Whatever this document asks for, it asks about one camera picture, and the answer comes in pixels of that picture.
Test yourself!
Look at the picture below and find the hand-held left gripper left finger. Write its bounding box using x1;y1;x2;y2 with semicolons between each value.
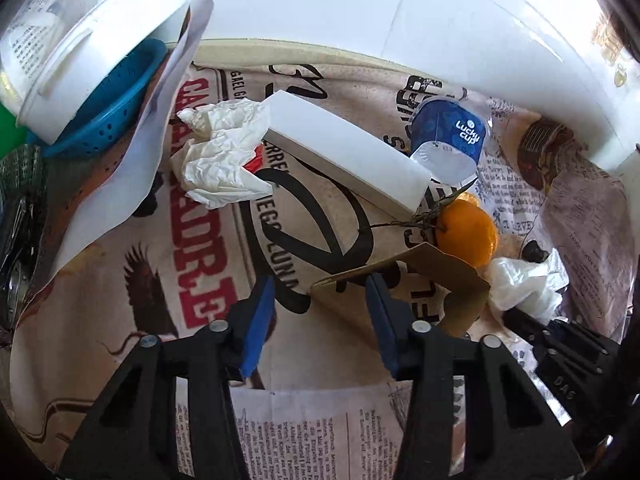
59;275;277;480

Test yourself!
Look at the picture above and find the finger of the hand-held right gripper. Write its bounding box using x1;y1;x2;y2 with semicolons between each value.
501;306;552;357
522;241;549;264

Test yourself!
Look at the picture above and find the white plastic wrapper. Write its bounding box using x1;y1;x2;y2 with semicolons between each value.
482;250;569;326

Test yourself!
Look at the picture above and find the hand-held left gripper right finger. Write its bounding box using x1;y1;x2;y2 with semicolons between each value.
365;272;583;480

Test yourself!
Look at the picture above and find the newspaper print tablecloth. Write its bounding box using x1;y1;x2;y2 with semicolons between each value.
10;52;635;480

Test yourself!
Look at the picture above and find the dark metal object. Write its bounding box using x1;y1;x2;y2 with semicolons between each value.
0;145;49;328

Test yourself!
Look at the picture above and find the white paper sheet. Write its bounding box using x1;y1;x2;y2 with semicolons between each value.
22;0;215;307

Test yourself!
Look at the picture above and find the blue plastic colander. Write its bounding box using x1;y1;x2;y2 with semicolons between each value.
27;39;169;159

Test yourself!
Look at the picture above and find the green object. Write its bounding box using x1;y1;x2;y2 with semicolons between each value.
0;105;29;161

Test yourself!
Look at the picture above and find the crumpled white tissue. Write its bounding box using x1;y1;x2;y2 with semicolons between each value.
170;99;275;210

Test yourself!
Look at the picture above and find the orange mandarin with stem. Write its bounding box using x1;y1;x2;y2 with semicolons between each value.
370;191;501;269

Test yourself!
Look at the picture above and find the white lidded plastic container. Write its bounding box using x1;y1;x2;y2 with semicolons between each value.
0;0;202;146

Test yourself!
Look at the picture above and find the white rectangular box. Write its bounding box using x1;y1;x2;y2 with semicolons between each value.
260;90;434;216

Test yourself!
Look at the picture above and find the brown cardboard piece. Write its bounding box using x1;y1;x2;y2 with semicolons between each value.
311;242;492;338

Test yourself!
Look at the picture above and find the blue label plastic cup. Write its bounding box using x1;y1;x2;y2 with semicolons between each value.
407;96;494;185

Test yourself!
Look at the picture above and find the white appliance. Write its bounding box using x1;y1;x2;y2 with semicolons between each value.
190;0;640;172

